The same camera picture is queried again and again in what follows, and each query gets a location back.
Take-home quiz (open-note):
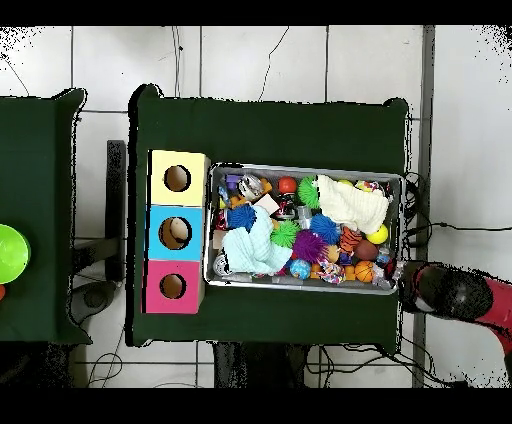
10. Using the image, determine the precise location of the wooden box with three holes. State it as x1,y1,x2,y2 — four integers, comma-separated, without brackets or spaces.
143,149,212,315

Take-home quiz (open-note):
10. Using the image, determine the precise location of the clear mesh bin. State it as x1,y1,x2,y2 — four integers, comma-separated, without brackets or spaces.
205,162,405,297

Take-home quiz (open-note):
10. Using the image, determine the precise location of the blue spiky ball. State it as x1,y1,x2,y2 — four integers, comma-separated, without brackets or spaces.
227,203,258,233
308,212,344,246

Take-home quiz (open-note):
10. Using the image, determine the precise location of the crushed silver can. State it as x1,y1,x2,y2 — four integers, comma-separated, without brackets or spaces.
237,173,265,201

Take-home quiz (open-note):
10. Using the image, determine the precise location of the mint green cloth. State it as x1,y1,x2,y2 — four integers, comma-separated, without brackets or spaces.
221,205,294,274

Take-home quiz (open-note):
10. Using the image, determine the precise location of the green spiky ball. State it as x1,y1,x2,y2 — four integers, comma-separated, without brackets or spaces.
296,175,321,211
269,219,303,249

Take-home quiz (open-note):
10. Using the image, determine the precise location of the purple spiky ball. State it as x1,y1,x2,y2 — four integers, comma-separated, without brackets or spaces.
289,230,328,265

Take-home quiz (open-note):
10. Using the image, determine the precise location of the dark green table cloth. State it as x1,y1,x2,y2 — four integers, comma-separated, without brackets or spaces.
127,83,411,349
0,87,89,347

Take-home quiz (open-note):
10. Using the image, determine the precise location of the cream yellow cloth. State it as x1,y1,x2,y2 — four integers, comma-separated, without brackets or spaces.
314,174,392,234

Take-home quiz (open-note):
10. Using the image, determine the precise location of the tiger striped toy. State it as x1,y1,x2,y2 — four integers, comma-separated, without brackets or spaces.
339,226,365,256

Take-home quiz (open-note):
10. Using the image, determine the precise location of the bright green bowl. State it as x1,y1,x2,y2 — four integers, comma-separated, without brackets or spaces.
0,223,32,286

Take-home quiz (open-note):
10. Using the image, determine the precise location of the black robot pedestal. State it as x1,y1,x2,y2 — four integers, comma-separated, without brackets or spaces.
209,342,312,389

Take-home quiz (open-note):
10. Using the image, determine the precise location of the black cable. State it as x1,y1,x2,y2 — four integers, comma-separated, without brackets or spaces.
406,219,512,240

